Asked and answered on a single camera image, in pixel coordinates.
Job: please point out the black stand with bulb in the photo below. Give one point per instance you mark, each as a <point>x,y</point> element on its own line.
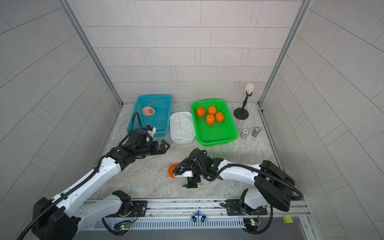
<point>242,113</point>

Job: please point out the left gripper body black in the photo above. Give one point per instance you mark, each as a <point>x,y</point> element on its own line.
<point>147,149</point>

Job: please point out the circuit board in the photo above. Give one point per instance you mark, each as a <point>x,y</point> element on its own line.
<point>251,225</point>
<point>123,226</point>

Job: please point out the green sticky note block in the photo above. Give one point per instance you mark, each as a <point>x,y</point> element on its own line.
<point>287,219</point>

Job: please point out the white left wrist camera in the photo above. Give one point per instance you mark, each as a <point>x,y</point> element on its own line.
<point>151,130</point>

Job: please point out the toy car sticker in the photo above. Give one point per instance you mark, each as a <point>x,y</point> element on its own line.
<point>198,216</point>

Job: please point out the white plastic tub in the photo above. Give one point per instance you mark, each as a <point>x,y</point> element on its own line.
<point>173,136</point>

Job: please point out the netted orange front corner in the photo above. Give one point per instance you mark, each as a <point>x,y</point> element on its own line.
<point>219,117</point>

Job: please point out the green plastic basket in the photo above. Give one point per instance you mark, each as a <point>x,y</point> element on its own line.
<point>219,133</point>

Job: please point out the left circuit board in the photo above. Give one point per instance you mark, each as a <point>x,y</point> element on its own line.
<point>123,226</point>

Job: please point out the aluminium corner post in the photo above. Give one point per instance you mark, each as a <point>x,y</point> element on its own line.
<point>88,47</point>
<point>290,38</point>

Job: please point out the aluminium corner post left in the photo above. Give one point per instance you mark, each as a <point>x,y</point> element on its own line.
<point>88,47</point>

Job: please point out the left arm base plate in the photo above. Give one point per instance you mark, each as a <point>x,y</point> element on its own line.
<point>136,209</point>

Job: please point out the right circuit board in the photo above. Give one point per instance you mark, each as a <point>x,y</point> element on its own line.
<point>251,225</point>

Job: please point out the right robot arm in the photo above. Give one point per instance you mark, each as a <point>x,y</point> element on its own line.
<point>272,186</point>

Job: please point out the teal plastic basket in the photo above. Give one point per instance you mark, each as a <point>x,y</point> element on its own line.
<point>161,118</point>

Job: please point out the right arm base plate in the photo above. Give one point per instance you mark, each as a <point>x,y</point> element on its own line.
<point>235,208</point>

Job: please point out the aluminium front rail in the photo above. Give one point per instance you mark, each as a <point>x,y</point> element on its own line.
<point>184,208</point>

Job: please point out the aluminium corner post right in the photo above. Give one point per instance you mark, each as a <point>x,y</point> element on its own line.
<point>290,38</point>

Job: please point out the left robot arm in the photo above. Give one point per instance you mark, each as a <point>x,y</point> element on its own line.
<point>62,216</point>

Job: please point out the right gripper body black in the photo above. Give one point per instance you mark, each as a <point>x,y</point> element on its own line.
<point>200,170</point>

